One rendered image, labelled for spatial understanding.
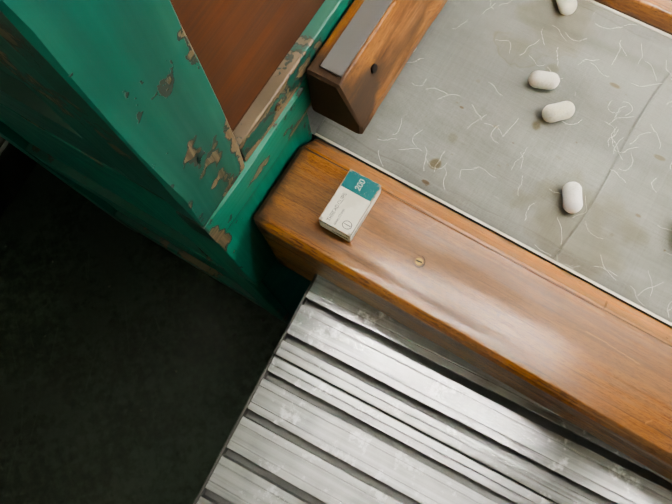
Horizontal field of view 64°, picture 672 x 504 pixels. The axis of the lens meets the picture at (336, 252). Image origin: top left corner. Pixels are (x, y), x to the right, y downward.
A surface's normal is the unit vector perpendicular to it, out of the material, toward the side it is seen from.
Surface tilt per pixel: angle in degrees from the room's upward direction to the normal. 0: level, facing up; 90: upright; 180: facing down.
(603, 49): 0
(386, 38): 67
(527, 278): 0
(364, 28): 0
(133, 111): 90
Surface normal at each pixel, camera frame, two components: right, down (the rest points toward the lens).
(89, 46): 0.86, 0.49
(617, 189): -0.04, -0.25
